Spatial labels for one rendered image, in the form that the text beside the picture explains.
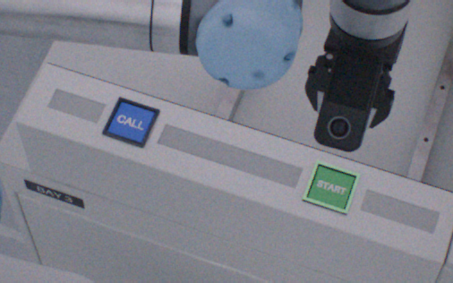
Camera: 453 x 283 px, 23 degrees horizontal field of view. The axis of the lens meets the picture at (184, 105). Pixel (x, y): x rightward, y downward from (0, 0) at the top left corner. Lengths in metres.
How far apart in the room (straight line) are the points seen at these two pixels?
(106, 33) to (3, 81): 1.75
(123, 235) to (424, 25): 0.53
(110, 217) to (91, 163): 0.15
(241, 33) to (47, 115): 0.62
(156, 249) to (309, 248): 0.27
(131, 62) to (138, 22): 0.76
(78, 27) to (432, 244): 0.61
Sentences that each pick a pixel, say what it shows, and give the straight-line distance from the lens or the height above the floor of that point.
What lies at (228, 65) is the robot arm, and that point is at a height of 1.46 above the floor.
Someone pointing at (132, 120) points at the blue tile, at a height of 0.96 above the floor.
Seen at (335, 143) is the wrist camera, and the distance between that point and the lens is 1.05.
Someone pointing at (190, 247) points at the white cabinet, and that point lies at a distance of 1.52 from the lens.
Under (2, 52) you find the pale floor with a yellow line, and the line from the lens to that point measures 2.63.
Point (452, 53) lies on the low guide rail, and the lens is 1.59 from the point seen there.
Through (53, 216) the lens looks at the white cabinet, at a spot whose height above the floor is 0.70.
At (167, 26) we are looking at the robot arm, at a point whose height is 1.47.
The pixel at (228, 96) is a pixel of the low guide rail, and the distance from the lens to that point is 1.52.
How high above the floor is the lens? 2.14
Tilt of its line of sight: 59 degrees down
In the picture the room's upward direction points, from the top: 3 degrees counter-clockwise
